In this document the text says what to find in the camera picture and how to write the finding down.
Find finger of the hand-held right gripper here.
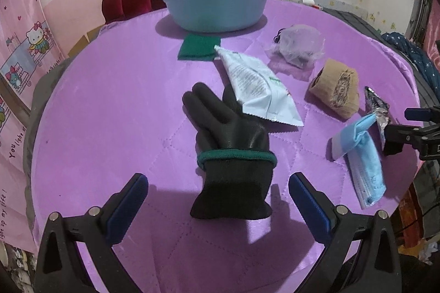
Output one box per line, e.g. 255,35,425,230
383,123,423,157
404,108,440,121

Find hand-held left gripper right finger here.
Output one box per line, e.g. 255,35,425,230
288,172,403,293

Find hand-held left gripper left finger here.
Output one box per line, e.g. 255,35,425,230
34,172,149,293

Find silver foil packet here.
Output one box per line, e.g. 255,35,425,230
364,86,392,146

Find blue face mask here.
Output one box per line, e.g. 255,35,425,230
332,113,387,210

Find black glove with green band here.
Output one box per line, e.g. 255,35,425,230
181,82,278,220

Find white wet wipe packet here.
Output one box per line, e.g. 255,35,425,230
214,45,305,127

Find clear plastic bag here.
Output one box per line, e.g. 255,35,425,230
271,24,325,69

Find green scouring pad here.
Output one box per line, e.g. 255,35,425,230
177,34,222,60

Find light blue plastic basin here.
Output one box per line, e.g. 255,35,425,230
153,0,278,33

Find dark blue dotted cloth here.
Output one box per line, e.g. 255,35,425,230
381,32,440,97

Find purple quilted blanket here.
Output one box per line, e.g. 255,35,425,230
30,0,423,293

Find dark striped cushion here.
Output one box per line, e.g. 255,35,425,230
323,7,427,108

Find grey cloth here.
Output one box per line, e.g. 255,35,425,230
23,68,71,232

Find white and red tube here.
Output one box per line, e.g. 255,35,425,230
298,0,324,11

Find pink cartoon cat poster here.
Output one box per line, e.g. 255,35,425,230
0,0,67,254

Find brown cardboard box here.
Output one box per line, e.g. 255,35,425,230
68,25,104,57

